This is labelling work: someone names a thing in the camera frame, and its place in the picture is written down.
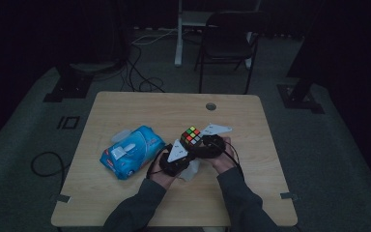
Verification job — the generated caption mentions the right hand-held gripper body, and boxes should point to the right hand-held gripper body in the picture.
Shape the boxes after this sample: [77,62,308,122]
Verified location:
[199,122,234,160]

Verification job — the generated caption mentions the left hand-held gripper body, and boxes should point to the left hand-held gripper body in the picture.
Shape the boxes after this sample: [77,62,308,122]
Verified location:
[157,138,191,178]

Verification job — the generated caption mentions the white wet wipe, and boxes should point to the white wet wipe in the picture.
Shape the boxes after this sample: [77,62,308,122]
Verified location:
[177,159,202,183]

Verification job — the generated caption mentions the colourful puzzle cube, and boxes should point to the colourful puzzle cube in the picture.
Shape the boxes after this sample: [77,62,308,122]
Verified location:
[180,125,204,149]

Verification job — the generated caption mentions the blue wet wipes pack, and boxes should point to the blue wet wipes pack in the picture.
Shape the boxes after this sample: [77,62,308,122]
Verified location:
[99,125,167,181]

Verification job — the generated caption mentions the person's left hand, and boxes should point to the person's left hand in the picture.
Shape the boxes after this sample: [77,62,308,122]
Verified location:
[147,157,179,189]

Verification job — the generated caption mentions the person's right hand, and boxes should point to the person's right hand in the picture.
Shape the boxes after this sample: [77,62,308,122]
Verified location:
[207,136,240,175]

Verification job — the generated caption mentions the black folding chair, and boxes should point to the black folding chair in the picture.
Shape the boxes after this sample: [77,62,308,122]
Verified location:
[194,11,269,96]

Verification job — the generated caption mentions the black stand base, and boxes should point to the black stand base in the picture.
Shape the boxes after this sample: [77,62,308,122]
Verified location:
[276,0,326,115]
[43,63,95,103]

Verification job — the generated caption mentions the grey tape piece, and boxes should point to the grey tape piece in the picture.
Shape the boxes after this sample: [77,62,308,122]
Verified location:
[56,193,72,204]
[279,191,300,201]

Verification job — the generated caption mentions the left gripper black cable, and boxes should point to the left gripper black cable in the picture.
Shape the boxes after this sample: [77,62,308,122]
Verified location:
[146,143,174,180]

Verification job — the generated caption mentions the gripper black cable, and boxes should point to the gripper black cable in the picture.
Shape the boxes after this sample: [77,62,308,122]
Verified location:
[212,138,244,177]
[146,143,174,180]

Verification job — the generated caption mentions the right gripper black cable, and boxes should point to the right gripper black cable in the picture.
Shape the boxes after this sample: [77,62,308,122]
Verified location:
[212,138,244,177]

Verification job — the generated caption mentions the black tangled floor cables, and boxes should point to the black tangled floor cables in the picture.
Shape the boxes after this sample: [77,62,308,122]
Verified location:
[120,43,167,94]

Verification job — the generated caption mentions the white desk frame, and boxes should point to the white desk frame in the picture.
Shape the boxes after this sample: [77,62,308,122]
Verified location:
[174,0,263,70]

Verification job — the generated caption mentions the white floor cable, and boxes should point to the white floor cable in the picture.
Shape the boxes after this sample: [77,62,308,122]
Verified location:
[130,28,179,46]

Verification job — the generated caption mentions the black looped floor cable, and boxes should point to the black looped floor cable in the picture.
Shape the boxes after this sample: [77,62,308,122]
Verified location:
[30,151,68,191]

